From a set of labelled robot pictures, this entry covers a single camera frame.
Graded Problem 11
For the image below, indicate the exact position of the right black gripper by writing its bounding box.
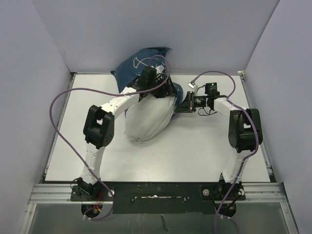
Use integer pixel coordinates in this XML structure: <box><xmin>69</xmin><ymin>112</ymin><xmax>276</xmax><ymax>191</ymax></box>
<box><xmin>175</xmin><ymin>91</ymin><xmax>209</xmax><ymax>113</ymax></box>

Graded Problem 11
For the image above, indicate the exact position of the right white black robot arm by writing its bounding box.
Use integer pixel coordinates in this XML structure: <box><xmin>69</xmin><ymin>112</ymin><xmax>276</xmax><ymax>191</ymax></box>
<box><xmin>175</xmin><ymin>82</ymin><xmax>263</xmax><ymax>199</ymax></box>

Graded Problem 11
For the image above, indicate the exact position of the white pillow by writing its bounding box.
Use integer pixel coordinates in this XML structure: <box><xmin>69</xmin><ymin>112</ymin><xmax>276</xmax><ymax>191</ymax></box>
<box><xmin>125</xmin><ymin>95</ymin><xmax>177</xmax><ymax>141</ymax></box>

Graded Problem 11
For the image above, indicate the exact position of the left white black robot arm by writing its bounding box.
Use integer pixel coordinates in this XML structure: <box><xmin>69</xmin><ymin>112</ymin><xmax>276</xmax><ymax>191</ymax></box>
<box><xmin>78</xmin><ymin>66</ymin><xmax>177</xmax><ymax>200</ymax></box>

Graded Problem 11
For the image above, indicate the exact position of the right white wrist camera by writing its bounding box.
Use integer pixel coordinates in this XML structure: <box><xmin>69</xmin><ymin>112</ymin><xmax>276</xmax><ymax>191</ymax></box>
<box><xmin>188</xmin><ymin>80</ymin><xmax>198</xmax><ymax>94</ymax></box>

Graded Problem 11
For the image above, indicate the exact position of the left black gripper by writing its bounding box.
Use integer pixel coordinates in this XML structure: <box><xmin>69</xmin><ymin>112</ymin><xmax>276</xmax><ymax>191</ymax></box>
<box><xmin>147</xmin><ymin>75</ymin><xmax>177</xmax><ymax>100</ymax></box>

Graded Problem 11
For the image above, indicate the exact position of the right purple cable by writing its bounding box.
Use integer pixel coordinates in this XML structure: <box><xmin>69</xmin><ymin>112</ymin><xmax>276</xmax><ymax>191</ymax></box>
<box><xmin>191</xmin><ymin>70</ymin><xmax>259</xmax><ymax>234</ymax></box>

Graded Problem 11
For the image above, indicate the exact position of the dark blue embroidered pillowcase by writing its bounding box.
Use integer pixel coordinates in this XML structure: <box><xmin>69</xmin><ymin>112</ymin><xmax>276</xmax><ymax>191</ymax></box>
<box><xmin>111</xmin><ymin>47</ymin><xmax>183</xmax><ymax>107</ymax></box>

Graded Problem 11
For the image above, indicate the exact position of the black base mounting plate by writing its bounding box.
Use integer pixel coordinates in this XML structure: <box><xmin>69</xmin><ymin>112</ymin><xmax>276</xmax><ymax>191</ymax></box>
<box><xmin>70</xmin><ymin>180</ymin><xmax>246</xmax><ymax>217</ymax></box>

